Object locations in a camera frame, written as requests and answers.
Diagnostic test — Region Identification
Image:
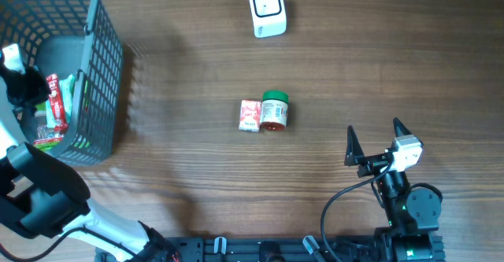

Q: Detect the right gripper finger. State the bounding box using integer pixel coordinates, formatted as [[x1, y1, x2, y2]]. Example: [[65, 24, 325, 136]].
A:
[[344, 125, 365, 166], [393, 117, 412, 137]]

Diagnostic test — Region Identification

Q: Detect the red stick sachet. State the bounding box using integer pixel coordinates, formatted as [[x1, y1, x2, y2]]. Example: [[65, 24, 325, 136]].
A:
[[46, 74, 69, 133]]

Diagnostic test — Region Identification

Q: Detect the teal snack packet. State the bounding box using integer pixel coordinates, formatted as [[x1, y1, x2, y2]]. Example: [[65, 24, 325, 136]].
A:
[[46, 75, 76, 128]]

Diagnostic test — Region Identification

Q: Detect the green lid jar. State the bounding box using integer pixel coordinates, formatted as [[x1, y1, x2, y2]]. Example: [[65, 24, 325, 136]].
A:
[[261, 90, 289, 131]]

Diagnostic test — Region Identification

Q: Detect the red white tissue packet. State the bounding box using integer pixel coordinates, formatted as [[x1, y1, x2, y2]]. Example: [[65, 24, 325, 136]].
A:
[[239, 100, 261, 132]]

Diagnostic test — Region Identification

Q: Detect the green candy bag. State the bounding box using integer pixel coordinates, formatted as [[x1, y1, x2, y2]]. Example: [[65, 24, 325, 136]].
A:
[[33, 102, 65, 152]]

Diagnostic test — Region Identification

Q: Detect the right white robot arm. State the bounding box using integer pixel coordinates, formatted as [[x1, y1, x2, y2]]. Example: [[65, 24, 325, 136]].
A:
[[345, 118, 446, 261]]

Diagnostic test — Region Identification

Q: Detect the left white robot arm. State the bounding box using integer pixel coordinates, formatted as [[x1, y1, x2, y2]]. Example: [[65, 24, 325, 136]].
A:
[[1, 67, 178, 261]]

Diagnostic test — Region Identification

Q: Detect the white barcode scanner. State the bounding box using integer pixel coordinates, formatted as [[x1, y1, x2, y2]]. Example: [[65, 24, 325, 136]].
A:
[[249, 0, 287, 39]]

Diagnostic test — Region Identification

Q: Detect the grey plastic mesh basket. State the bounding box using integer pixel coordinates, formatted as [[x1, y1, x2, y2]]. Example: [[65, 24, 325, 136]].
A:
[[1, 0, 124, 165]]

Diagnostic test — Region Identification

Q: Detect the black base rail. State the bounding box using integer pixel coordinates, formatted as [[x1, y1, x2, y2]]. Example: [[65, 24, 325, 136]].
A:
[[94, 234, 446, 262]]

